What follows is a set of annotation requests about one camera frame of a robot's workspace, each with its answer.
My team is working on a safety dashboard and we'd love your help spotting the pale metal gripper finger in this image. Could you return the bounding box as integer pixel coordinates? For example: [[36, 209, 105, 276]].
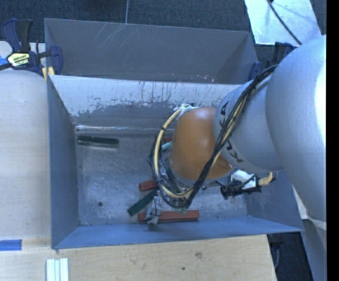
[[145, 207, 160, 225], [153, 190, 163, 210]]

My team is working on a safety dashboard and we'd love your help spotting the dark green flat block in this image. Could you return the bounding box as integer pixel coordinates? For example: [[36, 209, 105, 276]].
[[126, 189, 159, 217], [77, 135, 119, 149]]

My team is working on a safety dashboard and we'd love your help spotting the red-brown flat block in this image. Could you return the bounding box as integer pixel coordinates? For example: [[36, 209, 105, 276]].
[[138, 179, 159, 192], [137, 210, 200, 223]]

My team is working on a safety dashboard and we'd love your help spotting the grey metal bin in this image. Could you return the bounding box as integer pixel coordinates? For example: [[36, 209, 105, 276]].
[[43, 18, 305, 250]]

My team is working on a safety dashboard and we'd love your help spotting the pale wood board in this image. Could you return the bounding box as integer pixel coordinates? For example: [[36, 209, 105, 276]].
[[0, 42, 53, 241]]

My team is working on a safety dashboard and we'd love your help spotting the black cylinder on white bracket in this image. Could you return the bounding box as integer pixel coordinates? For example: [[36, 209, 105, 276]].
[[220, 169, 276, 200]]

